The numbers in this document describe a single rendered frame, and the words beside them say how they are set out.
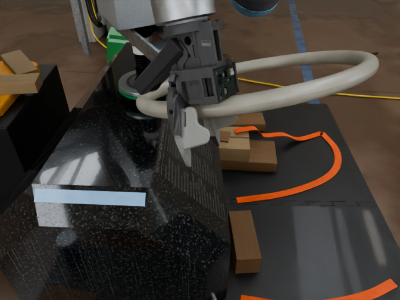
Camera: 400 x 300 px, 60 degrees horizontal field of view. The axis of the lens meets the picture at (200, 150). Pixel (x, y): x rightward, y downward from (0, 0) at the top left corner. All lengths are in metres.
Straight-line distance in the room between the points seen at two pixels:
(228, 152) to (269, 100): 1.70
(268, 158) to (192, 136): 1.80
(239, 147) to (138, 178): 1.24
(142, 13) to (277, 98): 0.77
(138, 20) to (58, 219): 0.66
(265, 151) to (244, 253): 0.85
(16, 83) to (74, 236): 0.86
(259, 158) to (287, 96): 1.78
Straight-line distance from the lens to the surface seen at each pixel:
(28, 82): 1.72
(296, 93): 0.53
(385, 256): 2.09
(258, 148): 2.37
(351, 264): 1.98
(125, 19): 1.20
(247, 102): 0.52
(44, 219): 1.10
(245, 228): 1.83
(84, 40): 4.01
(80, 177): 1.09
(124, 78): 1.44
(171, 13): 0.50
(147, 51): 1.12
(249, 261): 1.73
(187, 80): 0.51
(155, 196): 1.02
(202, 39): 0.51
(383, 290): 1.96
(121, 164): 1.10
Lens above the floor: 1.56
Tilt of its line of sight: 39 degrees down
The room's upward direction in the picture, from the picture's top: straight up
